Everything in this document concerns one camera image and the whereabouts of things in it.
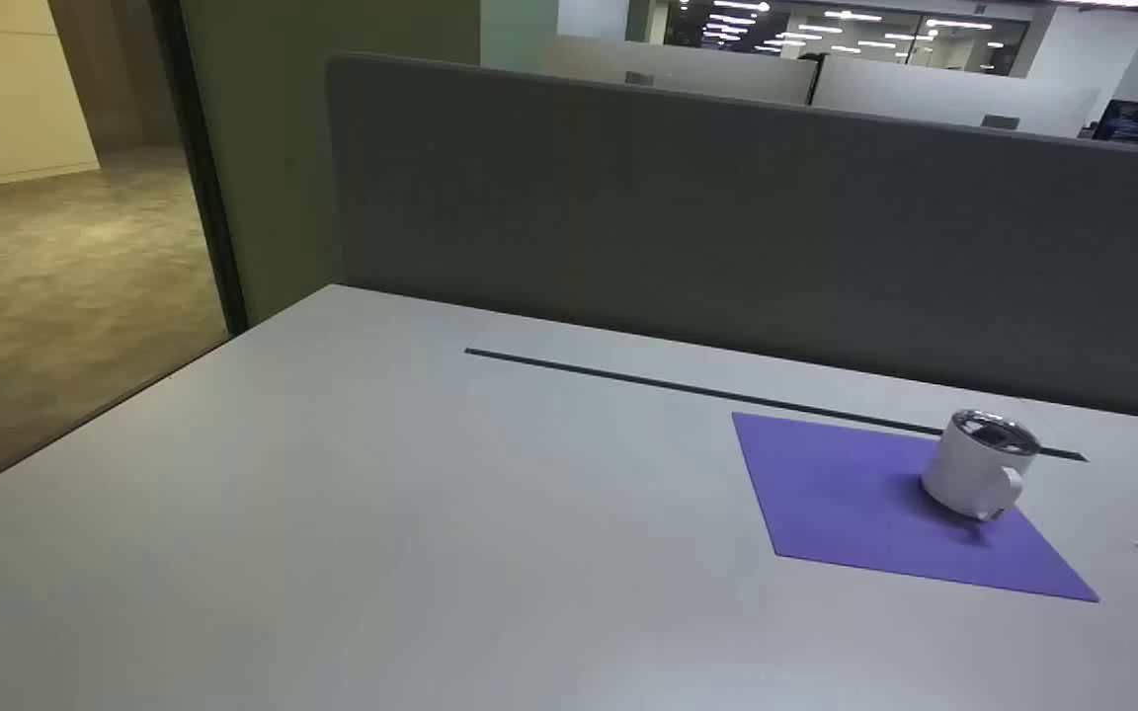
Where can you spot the grey desk partition screen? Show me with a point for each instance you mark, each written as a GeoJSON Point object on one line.
{"type": "Point", "coordinates": [727, 237]}

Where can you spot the purple mat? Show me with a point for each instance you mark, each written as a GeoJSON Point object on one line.
{"type": "Point", "coordinates": [846, 504]}

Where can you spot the row of white partition screens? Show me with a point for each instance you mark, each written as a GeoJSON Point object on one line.
{"type": "Point", "coordinates": [826, 84]}

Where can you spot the white mug with clear lid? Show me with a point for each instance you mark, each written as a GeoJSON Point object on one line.
{"type": "Point", "coordinates": [974, 474]}

